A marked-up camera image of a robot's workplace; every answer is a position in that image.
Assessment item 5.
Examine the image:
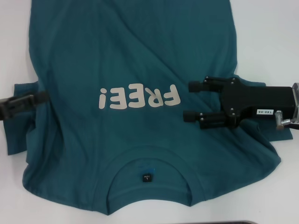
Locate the teal t-shirt with FREE print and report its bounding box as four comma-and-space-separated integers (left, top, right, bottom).
4, 0, 294, 210

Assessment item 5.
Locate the right arm metal cable connector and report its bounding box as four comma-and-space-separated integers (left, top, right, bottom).
275, 111, 299, 130

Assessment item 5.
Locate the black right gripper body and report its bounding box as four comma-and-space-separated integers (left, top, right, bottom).
221, 78, 295, 128

